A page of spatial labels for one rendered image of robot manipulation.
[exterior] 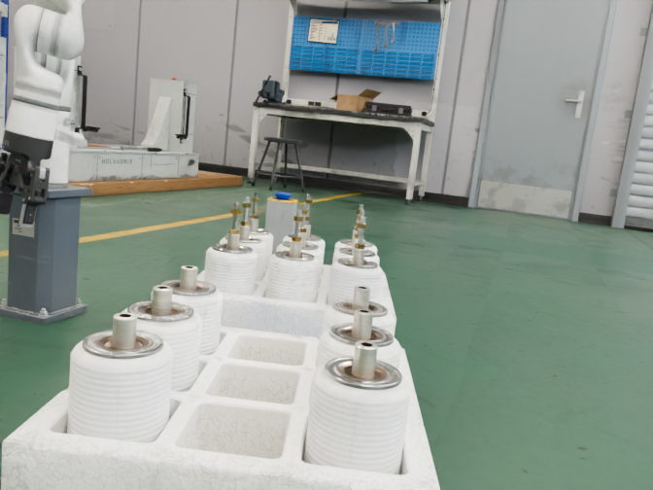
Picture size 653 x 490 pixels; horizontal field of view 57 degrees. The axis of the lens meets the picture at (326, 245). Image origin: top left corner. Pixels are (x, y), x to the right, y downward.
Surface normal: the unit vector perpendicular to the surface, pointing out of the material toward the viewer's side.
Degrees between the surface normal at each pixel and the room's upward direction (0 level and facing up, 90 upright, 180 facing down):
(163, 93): 90
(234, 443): 90
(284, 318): 90
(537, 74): 90
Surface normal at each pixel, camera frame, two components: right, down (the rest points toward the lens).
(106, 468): -0.04, 0.16
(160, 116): -0.25, -0.29
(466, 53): -0.32, 0.12
